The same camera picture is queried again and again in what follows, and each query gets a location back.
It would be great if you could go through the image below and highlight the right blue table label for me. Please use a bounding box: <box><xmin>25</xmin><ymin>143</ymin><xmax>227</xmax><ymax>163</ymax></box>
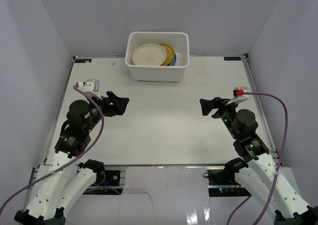
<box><xmin>224</xmin><ymin>56</ymin><xmax>241</xmax><ymax>61</ymax></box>

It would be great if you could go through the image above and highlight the blue table label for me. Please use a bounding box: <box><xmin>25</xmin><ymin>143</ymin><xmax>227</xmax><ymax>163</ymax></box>
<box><xmin>224</xmin><ymin>56</ymin><xmax>241</xmax><ymax>61</ymax></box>
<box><xmin>74</xmin><ymin>59</ymin><xmax>92</xmax><ymax>64</ymax></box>

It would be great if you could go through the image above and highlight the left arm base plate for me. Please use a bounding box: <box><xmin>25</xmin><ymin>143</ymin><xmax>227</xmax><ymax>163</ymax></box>
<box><xmin>83</xmin><ymin>170</ymin><xmax>126</xmax><ymax>195</ymax></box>

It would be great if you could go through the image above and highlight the round bamboo woven plate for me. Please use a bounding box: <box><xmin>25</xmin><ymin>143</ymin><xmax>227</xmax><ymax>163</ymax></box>
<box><xmin>161</xmin><ymin>44</ymin><xmax>175</xmax><ymax>66</ymax></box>

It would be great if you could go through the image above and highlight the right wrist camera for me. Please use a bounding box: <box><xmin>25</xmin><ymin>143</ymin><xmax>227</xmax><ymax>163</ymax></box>
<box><xmin>227</xmin><ymin>87</ymin><xmax>248</xmax><ymax>105</ymax></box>

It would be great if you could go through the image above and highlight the left blue table label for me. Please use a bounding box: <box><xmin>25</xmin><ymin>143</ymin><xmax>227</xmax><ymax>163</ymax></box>
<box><xmin>74</xmin><ymin>59</ymin><xmax>92</xmax><ymax>64</ymax></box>

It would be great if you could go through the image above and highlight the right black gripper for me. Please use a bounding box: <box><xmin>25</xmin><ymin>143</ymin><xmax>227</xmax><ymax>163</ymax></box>
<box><xmin>199</xmin><ymin>97</ymin><xmax>240</xmax><ymax>140</ymax></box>

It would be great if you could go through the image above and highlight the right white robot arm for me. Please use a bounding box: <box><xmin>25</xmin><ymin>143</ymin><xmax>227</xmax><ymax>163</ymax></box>
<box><xmin>200</xmin><ymin>96</ymin><xmax>318</xmax><ymax>225</ymax></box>

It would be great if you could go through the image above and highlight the pink plastic plate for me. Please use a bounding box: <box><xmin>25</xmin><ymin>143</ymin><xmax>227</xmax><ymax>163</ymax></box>
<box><xmin>175</xmin><ymin>53</ymin><xmax>186</xmax><ymax>67</ymax></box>

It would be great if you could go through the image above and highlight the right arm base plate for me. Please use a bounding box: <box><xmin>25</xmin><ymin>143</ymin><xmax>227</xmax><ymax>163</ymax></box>
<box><xmin>203</xmin><ymin>168</ymin><xmax>250</xmax><ymax>198</ymax></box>

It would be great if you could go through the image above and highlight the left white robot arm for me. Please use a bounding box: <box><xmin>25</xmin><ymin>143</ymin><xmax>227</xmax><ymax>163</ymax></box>
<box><xmin>14</xmin><ymin>91</ymin><xmax>130</xmax><ymax>225</ymax></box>

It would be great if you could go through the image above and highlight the white plastic bin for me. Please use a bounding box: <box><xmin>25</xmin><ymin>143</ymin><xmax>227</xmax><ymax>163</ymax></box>
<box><xmin>125</xmin><ymin>31</ymin><xmax>190</xmax><ymax>82</ymax></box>

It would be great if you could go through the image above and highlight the cream round plate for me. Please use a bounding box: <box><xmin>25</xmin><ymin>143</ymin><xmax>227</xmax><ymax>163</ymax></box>
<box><xmin>132</xmin><ymin>43</ymin><xmax>167</xmax><ymax>66</ymax></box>

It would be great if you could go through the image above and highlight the blue plastic plate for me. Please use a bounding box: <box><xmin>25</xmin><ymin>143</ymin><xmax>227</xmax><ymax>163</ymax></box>
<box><xmin>169</xmin><ymin>54</ymin><xmax>177</xmax><ymax>66</ymax></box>

